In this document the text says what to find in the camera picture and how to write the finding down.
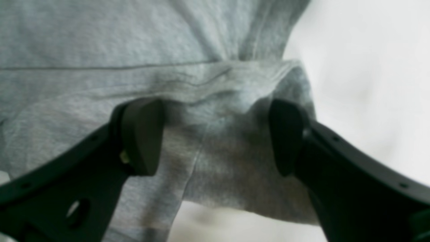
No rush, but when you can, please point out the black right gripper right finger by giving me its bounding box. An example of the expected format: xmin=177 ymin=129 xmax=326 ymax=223
xmin=268 ymin=99 xmax=430 ymax=242

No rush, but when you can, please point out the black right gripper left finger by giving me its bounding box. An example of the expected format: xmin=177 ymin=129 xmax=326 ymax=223
xmin=0 ymin=98 xmax=165 ymax=242

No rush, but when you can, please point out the grey T-shirt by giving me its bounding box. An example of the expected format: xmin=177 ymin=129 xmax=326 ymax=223
xmin=0 ymin=0 xmax=318 ymax=242

